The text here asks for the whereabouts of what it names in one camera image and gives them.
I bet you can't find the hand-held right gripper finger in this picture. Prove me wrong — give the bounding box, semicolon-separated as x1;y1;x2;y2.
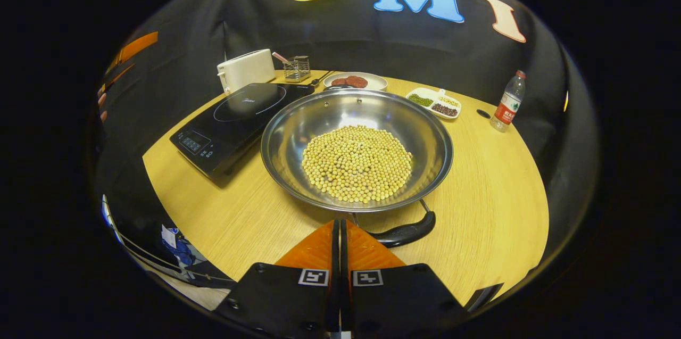
215;219;341;335
340;219;471;335

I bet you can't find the pile of soybeans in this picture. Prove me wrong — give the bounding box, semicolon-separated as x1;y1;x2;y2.
302;125;414;204

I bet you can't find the black induction cooktop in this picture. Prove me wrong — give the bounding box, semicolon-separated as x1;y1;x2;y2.
169;82;315;180

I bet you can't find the steel pot with black handle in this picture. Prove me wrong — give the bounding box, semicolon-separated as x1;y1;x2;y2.
260;85;454;249

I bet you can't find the white toaster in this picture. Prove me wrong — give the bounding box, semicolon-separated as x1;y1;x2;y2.
217;49;277;96

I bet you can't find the blue cloth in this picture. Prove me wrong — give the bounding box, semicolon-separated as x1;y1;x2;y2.
160;225;235;284

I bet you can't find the round white plate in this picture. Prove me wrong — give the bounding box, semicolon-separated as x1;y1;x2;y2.
323;72;388;91

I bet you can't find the white divided tray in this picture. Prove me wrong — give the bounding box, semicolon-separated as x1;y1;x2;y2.
405;87;462;120

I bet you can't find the black backdrop cloth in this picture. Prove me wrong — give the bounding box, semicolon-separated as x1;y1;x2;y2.
93;0;602;286

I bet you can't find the clear water bottle red label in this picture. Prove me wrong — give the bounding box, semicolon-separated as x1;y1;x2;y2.
490;70;527;133

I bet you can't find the wire mesh basket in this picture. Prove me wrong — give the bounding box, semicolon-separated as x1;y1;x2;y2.
283;55;311;83

